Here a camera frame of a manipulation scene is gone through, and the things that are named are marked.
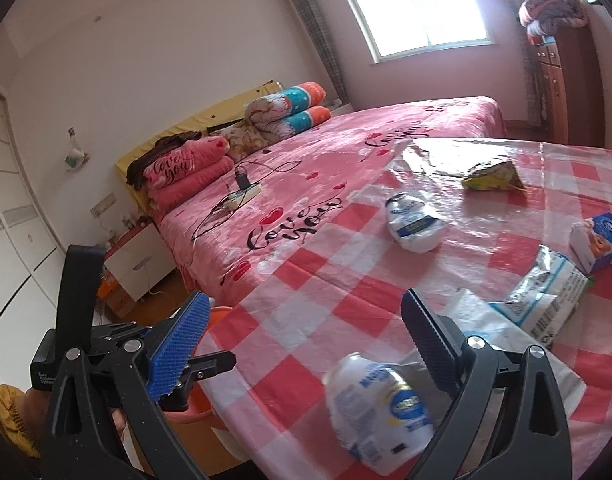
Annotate silver foil bag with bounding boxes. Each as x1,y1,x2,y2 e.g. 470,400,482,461
503,245,594,351

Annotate person's left hand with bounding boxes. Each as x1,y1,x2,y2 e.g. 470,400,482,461
22,389,54,443

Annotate folded pink fleece blanket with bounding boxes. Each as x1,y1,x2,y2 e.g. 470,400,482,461
146,156,235,211
142,136,231,188

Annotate folded pink grey blankets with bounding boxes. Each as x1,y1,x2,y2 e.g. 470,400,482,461
518,0,589,36

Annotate white round pouch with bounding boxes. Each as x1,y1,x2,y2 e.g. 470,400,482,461
323,352,434,463

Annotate person's left forearm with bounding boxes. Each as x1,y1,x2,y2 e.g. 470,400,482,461
0,384,43,458

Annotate bright window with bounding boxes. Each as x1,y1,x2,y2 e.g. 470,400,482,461
336,0,496,63

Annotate white power strip with charger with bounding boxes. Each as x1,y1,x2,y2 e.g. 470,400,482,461
183,157,301,271

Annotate white red nightstand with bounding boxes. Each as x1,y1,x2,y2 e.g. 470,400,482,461
103,220,179,303

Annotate white wall outlet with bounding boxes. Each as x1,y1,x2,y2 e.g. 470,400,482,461
90,194,118,218

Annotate brown wooden cabinet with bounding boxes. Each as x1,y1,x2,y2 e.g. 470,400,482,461
528,25,604,146

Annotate orange storage box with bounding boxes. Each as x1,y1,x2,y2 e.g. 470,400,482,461
98,272,124,318

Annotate hanging wall ornament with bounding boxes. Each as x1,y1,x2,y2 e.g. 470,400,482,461
63,127,92,173

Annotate pink heart print blanket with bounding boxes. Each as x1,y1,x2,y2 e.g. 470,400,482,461
153,95,509,306

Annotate white wardrobe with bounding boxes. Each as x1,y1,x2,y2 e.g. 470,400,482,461
0,80,74,341

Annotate yellow snack bag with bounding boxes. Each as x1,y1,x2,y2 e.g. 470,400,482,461
460,159,529,193

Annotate red checkered plastic tablecloth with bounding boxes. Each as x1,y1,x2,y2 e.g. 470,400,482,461
193,136,612,480

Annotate orange plastic basin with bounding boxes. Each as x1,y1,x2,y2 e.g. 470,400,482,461
171,305,237,426

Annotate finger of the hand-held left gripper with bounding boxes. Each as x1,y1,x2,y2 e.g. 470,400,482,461
183,351,237,378
161,376,197,412

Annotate yellow brown floral pillow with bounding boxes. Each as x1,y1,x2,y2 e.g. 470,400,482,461
221,120,271,158

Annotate grey plaid curtain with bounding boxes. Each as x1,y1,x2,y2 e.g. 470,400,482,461
281,0,349,106
516,30,544,126

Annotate dark brown fuzzy cloth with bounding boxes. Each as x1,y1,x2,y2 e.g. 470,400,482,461
126,130,204,188

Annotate yellow headboard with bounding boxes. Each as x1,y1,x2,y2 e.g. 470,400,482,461
115,79,281,176

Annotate blue white tissue pack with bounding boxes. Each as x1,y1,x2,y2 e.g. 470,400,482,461
570,214,612,275

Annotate teal orange bolster pillow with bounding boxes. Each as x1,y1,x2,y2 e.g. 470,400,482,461
286,106,333,133
278,81,327,111

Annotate white red floral quilt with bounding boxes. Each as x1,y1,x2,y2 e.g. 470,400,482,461
245,92,293,143

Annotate crushed white plastic bottle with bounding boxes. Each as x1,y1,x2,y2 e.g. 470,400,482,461
384,191,444,255

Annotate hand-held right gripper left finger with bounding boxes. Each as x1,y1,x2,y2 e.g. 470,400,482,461
40,290,211,480

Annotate white plastic mailer bag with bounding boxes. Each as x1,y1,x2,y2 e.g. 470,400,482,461
438,287,586,411

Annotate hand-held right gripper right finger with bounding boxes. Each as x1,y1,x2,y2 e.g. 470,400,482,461
401,287,572,480

